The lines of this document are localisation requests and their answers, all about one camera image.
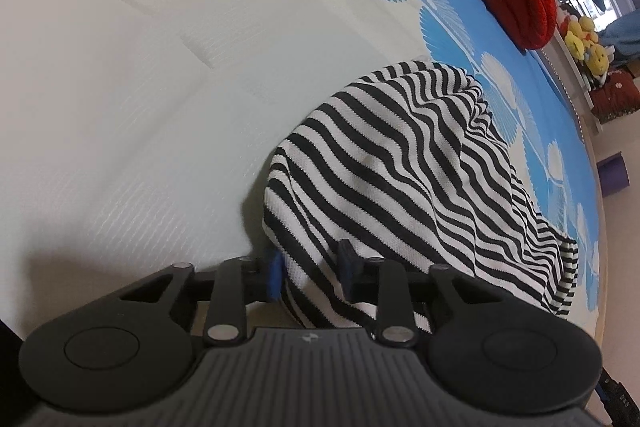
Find black white striped garment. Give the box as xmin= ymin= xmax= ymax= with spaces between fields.
xmin=262 ymin=61 xmax=578 ymax=327

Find blue white patterned bedsheet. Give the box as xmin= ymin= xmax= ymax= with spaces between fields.
xmin=1 ymin=0 xmax=601 ymax=336

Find purple box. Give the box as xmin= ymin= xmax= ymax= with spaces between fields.
xmin=597 ymin=152 xmax=630 ymax=197

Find dark red cushion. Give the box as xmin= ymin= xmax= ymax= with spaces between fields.
xmin=590 ymin=69 xmax=640 ymax=124

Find yellow plush toys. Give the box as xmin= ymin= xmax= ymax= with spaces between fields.
xmin=558 ymin=10 xmax=615 ymax=83

